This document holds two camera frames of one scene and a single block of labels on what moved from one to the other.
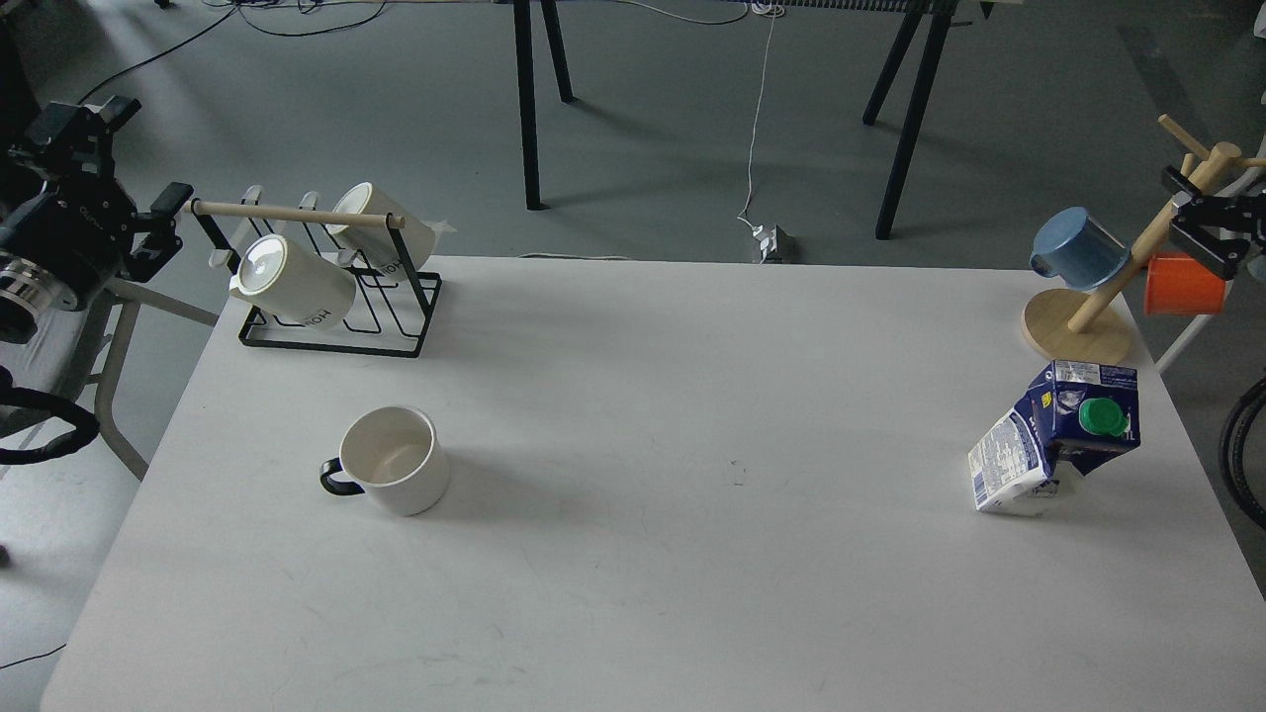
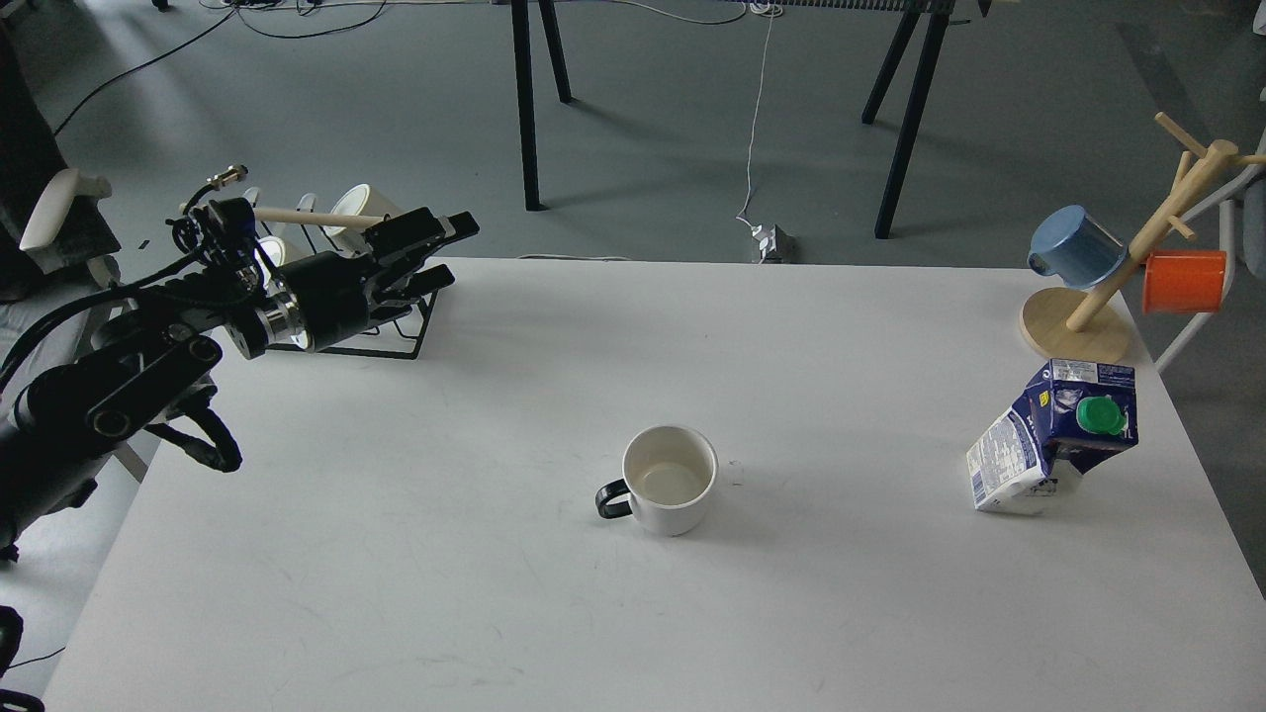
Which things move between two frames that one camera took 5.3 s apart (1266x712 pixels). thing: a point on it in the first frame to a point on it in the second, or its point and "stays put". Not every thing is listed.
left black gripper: (78, 229) to (338, 297)
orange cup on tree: (1179, 285) stays put
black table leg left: (526, 89) stays put
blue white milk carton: (1077, 412) stays put
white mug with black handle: (399, 453) to (668, 473)
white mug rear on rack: (377, 243) stays put
